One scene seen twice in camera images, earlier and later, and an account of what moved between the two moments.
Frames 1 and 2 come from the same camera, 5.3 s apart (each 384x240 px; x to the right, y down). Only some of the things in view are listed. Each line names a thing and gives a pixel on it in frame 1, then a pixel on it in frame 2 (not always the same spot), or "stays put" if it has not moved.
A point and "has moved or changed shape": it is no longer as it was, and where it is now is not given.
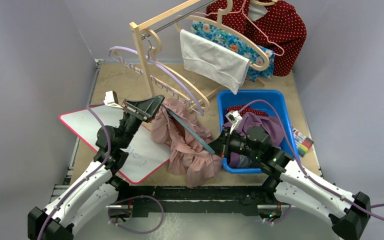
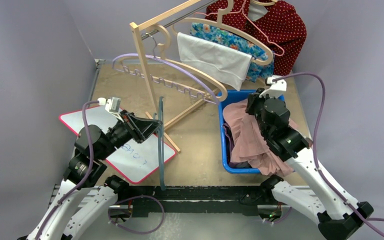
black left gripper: (146, 108) to (140, 128)
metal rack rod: (179, 19) stays put
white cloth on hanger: (212, 62) stays put
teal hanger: (193, 131) to (161, 144)
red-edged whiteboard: (145, 156) stays put
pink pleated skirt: (188, 157) has moved or changed shape
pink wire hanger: (243, 8) stays put
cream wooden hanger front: (160, 66) to (219, 93)
